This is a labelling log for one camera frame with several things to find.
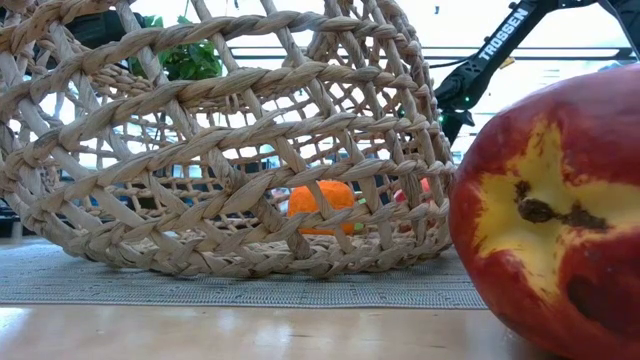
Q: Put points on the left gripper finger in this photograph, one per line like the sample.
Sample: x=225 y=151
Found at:
x=95 y=30

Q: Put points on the woven wicker basket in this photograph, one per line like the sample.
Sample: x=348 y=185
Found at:
x=260 y=77

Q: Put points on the orange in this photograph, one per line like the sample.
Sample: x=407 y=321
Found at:
x=335 y=195

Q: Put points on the red apple with yellow patch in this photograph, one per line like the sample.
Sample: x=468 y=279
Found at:
x=575 y=130

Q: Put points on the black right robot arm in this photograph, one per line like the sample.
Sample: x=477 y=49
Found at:
x=500 y=37

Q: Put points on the green potted plant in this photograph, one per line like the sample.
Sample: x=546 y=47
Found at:
x=192 y=62

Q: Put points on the grey woven placemat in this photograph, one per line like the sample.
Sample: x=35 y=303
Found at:
x=250 y=292

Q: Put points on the yellow hanging tag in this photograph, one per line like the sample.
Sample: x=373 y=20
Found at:
x=506 y=62

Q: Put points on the black overhead bar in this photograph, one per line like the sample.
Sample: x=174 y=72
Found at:
x=575 y=54

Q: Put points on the black table frame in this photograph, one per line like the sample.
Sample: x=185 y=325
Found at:
x=10 y=227

